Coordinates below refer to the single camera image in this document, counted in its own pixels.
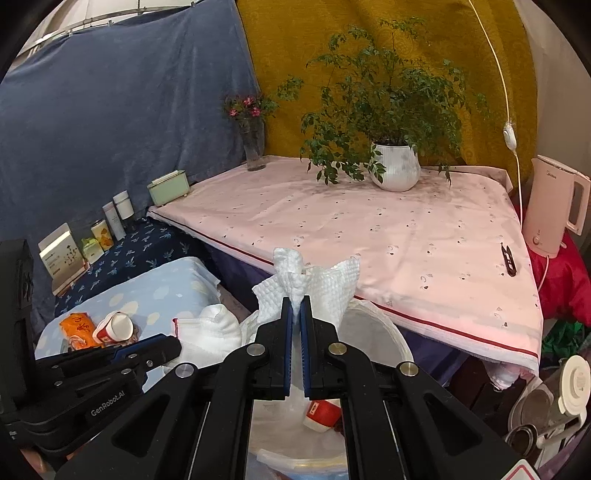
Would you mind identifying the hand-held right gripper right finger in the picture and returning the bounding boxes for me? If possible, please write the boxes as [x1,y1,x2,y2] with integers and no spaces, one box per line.
[299,295,527,480]

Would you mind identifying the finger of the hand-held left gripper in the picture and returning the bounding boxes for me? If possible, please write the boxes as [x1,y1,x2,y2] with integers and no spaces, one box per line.
[34,333,182,385]
[0,364,149,459]

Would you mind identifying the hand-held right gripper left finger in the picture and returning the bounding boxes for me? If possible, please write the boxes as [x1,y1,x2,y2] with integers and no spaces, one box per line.
[54,296,296,480]

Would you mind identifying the red white paper cup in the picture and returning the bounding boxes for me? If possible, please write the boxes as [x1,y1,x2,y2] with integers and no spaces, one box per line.
[92,311,134,344]
[303,399,343,433]

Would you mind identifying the orange plastic bag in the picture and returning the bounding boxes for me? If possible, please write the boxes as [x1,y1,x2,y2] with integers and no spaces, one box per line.
[59,312,103,350]

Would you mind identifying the white waste bin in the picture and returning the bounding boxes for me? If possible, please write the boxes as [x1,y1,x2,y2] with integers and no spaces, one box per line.
[240,298,415,480]

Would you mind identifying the white paper towel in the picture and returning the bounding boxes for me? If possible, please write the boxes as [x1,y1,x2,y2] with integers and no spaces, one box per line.
[252,248,361,332]

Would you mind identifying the book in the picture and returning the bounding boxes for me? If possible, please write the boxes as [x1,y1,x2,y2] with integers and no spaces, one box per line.
[50,261,89,297]

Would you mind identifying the white box with plant print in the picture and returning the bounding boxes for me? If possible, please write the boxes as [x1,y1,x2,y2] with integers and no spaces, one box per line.
[38,223,88,282]

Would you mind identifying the light blue spotted cloth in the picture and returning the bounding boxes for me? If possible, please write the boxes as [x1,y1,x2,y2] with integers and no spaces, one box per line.
[34,256,222,398]

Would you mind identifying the white folded cloth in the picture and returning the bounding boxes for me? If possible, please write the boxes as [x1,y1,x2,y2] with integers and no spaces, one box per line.
[172,304,244,366]

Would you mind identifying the green snack packet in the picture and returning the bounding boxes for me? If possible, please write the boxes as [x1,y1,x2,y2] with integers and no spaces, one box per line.
[81,237,105,265]

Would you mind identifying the navy leaf print cloth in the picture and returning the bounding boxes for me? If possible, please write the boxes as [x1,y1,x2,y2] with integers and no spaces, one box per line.
[54,217,218,319]

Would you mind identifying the tin can with orange print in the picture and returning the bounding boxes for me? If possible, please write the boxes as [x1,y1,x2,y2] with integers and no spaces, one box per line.
[90,220,115,251]

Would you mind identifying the slim white bottle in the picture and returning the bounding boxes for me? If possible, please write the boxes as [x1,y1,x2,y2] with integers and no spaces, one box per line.
[102,202,125,241]

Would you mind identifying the pink tablecloth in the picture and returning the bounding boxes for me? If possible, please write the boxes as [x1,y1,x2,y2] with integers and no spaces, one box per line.
[147,154,542,377]

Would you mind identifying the wide white bottle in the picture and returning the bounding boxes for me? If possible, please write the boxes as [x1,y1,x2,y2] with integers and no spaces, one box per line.
[113,191,136,222]

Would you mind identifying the pale green box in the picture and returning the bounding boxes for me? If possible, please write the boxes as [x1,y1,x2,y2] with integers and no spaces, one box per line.
[147,170,191,207]

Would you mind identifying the green plant in white pot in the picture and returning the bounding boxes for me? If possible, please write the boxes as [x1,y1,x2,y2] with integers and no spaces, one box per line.
[277,17,490,193]

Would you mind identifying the glass vase with pink flowers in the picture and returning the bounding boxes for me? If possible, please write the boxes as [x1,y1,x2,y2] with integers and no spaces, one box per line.
[224,93,280,172]

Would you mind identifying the blue hanging blanket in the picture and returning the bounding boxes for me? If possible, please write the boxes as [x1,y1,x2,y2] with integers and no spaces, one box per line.
[0,0,262,319]

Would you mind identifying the black thread snips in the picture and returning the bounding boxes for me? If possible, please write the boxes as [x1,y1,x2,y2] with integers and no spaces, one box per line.
[500,242,518,278]

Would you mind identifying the steel cup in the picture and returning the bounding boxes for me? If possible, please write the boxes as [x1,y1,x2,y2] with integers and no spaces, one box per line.
[505,425,541,457]

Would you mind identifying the green cloth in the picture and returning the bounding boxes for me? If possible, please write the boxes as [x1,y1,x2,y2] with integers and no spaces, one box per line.
[542,318,585,365]

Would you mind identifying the glass kettle with white lid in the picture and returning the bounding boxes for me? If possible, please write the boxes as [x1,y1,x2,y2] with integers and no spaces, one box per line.
[506,354,591,455]

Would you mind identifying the red cloth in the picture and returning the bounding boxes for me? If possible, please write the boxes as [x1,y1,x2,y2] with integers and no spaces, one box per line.
[526,203,591,325]

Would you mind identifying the pink electric kettle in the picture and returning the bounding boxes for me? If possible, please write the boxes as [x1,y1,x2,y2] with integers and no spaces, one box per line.
[522,156,591,257]

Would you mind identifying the yellow patterned cloth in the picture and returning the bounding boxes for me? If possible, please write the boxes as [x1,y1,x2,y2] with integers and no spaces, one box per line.
[235,0,539,185]

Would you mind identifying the metal rail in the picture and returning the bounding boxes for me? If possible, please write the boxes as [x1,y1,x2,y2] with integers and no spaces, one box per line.
[18,0,208,61]

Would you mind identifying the white cable with switch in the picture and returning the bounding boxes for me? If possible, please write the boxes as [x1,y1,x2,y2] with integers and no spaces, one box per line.
[466,0,526,232]

